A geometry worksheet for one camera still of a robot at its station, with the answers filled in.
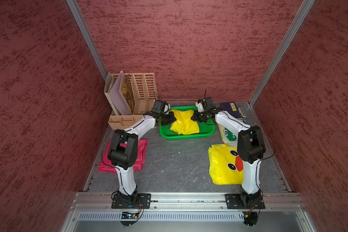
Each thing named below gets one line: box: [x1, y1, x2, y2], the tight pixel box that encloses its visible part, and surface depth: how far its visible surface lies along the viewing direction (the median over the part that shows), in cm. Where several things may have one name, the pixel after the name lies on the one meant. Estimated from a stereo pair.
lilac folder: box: [108, 70, 132, 116], surface depth 94 cm
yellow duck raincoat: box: [207, 144, 244, 185], surface depth 86 cm
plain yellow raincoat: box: [170, 109, 200, 135], surface depth 96 cm
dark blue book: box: [219, 101, 242, 119], surface depth 119 cm
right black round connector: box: [242, 211, 259, 227], surface depth 72 cm
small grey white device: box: [237, 106, 247, 120], surface depth 112 cm
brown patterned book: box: [121, 73, 135, 115], surface depth 105 cm
